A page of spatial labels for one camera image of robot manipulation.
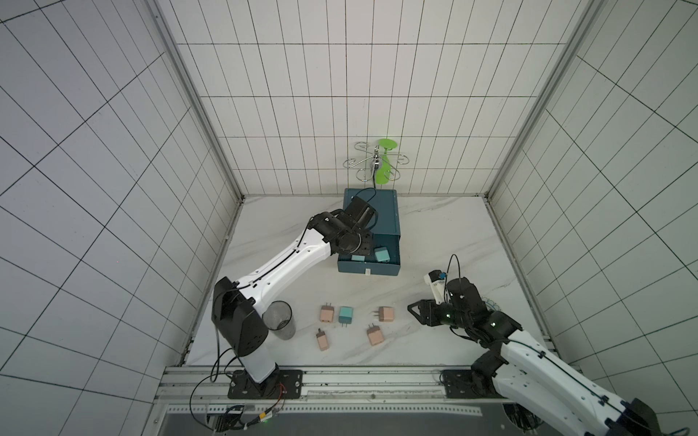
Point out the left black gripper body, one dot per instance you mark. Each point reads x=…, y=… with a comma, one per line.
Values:
x=361, y=244

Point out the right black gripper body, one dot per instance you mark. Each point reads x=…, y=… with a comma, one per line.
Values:
x=433, y=312

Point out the teal drawer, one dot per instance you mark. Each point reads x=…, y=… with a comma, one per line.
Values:
x=370, y=267

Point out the pink plug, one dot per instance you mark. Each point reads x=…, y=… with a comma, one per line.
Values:
x=385, y=314
x=322, y=340
x=326, y=313
x=375, y=335

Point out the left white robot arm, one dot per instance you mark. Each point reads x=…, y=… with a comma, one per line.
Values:
x=238, y=306

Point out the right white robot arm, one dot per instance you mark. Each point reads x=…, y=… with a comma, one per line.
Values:
x=520, y=369

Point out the patterned yellow plate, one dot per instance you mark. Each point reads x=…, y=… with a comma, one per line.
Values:
x=491, y=305

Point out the green leaf ornament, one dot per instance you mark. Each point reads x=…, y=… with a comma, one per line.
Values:
x=383, y=171

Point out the silver cup tree stand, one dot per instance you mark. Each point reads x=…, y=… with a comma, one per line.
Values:
x=364, y=165

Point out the dark mesh cup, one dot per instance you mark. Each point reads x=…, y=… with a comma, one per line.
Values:
x=279, y=319

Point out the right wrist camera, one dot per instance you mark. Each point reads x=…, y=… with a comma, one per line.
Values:
x=436, y=281

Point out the metal base rail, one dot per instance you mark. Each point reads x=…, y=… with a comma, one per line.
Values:
x=327, y=389

